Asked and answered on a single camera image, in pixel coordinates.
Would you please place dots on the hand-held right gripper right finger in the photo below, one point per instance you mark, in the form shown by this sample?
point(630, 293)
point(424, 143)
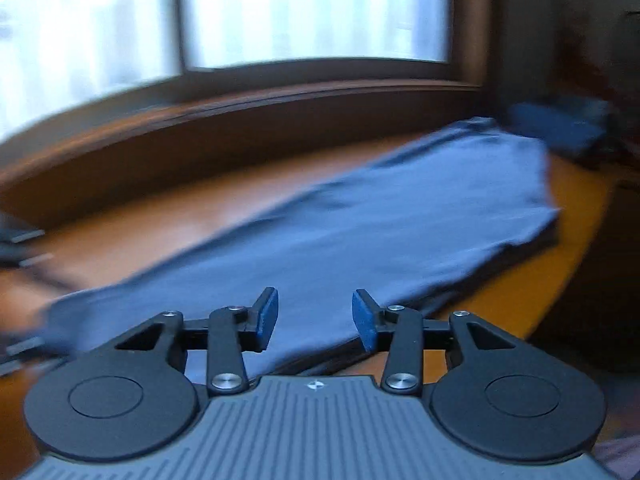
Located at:
point(365, 322)

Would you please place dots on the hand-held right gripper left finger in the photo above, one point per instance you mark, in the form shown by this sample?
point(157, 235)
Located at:
point(267, 320)

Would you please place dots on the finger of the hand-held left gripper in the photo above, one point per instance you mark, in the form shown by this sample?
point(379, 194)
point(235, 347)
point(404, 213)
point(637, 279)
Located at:
point(20, 247)
point(20, 355)

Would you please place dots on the blue pants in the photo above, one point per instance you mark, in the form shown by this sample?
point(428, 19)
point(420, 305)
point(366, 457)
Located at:
point(350, 230)

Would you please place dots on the wooden window ledge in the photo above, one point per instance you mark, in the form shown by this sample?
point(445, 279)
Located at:
point(200, 125)

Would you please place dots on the dark blue folded garment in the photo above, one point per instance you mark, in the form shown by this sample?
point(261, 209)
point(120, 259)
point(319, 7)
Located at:
point(555, 127)

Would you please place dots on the purple bed sheet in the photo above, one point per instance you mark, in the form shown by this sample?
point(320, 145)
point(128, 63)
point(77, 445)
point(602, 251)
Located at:
point(622, 460)

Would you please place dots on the window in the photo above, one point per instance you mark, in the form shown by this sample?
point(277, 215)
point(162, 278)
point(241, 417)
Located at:
point(300, 10)

